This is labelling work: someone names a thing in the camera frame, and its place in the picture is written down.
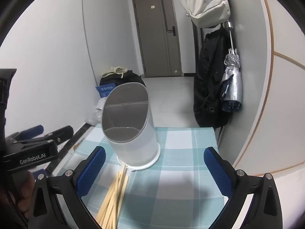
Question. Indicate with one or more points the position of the white panel with wooden trim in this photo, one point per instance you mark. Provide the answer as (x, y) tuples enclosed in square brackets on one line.
[(286, 88)]

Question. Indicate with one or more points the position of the brown door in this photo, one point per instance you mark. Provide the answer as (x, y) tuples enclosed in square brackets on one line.
[(154, 40)]

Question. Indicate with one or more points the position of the beige cloth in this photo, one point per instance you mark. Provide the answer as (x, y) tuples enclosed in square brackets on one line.
[(116, 70)]

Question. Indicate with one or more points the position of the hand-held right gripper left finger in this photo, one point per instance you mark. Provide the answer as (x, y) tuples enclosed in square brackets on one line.
[(91, 169)]

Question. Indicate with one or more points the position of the person's left hand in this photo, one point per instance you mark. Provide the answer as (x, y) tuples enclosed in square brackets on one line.
[(26, 190)]

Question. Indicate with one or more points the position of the blue box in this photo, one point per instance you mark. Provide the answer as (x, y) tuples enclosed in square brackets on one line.
[(104, 89)]

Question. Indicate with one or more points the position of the white grey utensil holder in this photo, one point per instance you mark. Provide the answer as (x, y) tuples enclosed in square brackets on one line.
[(133, 148)]

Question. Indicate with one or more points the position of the white hanging bag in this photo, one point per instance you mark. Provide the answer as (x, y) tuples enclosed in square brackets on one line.
[(205, 2)]

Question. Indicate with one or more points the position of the white plastic bag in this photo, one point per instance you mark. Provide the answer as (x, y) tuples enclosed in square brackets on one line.
[(95, 114)]

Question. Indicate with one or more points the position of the teal plaid tablecloth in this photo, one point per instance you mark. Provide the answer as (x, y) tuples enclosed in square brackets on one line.
[(178, 152)]

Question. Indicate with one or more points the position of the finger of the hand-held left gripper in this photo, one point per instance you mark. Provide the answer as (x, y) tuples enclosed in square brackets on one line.
[(33, 130), (63, 133)]

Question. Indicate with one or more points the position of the black hanging coat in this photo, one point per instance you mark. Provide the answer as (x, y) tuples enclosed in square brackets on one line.
[(207, 76)]

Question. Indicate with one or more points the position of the pile of wooden chopsticks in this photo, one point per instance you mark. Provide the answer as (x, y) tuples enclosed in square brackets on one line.
[(112, 202)]

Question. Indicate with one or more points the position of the black bag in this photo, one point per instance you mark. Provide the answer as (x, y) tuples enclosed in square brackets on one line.
[(133, 77)]

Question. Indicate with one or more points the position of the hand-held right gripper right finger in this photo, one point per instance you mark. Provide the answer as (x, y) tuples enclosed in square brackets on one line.
[(218, 171)]

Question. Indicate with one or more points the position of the silver folded umbrella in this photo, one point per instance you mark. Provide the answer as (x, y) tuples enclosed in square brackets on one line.
[(232, 83)]

